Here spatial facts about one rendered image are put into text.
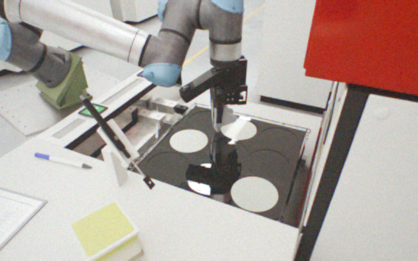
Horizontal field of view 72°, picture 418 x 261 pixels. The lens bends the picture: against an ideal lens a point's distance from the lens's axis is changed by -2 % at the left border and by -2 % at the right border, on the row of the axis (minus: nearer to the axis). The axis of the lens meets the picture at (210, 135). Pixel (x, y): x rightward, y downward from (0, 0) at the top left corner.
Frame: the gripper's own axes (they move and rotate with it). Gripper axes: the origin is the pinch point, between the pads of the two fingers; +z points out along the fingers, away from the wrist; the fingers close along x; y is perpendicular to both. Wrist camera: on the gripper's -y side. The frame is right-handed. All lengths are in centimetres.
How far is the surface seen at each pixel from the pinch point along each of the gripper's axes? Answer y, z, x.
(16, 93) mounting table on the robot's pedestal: -70, 9, 53
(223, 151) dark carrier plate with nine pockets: 0.3, 1.4, -8.5
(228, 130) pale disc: 3.8, 1.2, -0.4
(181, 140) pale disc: -9.5, 1.3, -1.9
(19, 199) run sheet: -41.1, -5.5, -22.8
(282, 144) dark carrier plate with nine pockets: 16.1, 1.4, -9.0
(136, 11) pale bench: -32, 67, 446
